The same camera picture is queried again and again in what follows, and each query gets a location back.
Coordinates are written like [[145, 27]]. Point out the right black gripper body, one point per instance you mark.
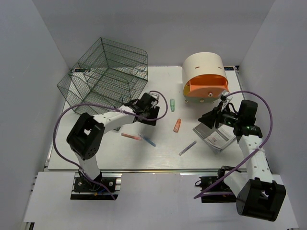
[[230, 118]]

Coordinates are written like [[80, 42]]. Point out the purple pen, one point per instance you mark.
[[187, 148]]

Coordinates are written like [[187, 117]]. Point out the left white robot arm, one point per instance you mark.
[[85, 137]]

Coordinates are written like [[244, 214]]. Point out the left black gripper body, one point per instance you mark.
[[152, 113]]

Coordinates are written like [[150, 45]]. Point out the green correction tape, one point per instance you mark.
[[172, 105]]

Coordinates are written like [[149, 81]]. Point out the blue pen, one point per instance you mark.
[[147, 140]]

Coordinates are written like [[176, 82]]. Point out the grey setup guide booklet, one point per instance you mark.
[[217, 139]]

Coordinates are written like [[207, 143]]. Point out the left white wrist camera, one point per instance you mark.
[[156, 96]]

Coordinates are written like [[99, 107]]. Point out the orange correction tape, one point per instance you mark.
[[177, 125]]

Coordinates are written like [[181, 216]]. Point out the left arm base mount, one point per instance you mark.
[[82, 189]]

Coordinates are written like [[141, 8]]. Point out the orange top drawer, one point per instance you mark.
[[207, 85]]

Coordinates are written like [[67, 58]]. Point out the yellow drawer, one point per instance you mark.
[[186, 89]]

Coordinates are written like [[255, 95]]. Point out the green wire mesh organizer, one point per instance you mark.
[[109, 73]]

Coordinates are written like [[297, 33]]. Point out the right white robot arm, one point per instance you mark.
[[256, 193]]

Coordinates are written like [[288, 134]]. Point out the pink pen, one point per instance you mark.
[[131, 136]]

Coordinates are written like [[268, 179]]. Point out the cream round drawer box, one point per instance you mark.
[[198, 64]]

